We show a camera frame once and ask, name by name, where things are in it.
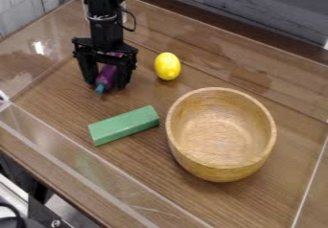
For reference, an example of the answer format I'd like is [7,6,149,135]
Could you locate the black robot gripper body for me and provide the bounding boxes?
[73,14,139,66]

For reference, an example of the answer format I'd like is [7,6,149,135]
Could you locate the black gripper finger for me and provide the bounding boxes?
[117,61,136,90]
[77,56,100,85]

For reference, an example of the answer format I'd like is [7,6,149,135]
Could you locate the purple toy eggplant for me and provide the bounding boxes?
[96,64,117,94]

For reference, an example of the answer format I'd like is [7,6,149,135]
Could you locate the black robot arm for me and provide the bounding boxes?
[73,0,139,94]

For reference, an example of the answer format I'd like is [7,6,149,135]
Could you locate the brown wooden bowl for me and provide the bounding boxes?
[165,87,278,182]

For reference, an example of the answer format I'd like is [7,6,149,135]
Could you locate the yellow toy lemon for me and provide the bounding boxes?
[155,52,183,80]

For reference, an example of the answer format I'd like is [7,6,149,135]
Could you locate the green rectangular block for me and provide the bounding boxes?
[89,105,161,147]

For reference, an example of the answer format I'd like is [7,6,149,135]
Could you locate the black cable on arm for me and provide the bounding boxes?
[120,6,139,33]

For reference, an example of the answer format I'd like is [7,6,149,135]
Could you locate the clear acrylic tray wall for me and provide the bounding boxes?
[0,0,328,228]

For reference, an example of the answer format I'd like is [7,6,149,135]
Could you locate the black metal bracket with bolt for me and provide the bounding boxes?
[26,197,74,228]

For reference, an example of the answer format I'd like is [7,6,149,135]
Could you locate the black cable bottom left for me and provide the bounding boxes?
[0,200,30,228]

